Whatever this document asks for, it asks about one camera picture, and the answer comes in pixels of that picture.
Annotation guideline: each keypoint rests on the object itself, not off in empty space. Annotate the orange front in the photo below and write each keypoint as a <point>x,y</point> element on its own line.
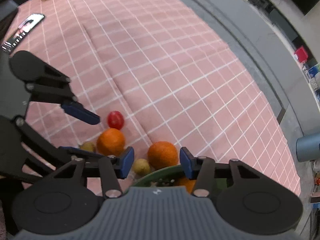
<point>187,183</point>

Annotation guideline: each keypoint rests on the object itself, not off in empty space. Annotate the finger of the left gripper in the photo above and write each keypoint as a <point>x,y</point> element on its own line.
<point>77,109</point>
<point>75,152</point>

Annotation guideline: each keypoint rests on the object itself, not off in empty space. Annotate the pink checkered tablecloth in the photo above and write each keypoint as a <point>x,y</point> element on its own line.
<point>166,71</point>

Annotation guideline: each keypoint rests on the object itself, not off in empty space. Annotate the marble tv console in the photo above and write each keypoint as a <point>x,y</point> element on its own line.
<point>263,52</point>

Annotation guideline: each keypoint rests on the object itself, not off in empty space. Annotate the blue-grey trash bin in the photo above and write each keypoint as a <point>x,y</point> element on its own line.
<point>307,147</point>

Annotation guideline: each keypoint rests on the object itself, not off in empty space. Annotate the red box on shelf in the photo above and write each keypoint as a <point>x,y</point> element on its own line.
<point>301,55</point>

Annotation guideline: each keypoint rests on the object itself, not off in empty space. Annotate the green colander bowl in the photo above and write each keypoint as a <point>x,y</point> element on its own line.
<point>168,176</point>

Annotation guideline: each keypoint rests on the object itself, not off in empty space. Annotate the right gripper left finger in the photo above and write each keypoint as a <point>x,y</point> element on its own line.
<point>113,169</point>

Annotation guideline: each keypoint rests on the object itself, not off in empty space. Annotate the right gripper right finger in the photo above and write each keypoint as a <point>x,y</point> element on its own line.
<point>201,170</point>

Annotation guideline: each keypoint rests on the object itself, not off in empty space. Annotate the red cherry tomato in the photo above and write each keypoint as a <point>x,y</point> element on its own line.
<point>115,120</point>

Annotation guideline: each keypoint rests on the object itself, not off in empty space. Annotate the orange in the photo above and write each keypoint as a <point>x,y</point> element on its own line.
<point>162,154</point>
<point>187,183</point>
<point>111,142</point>

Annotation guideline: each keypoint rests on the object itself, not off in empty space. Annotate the brown longan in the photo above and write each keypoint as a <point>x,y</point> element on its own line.
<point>88,146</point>
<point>141,167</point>

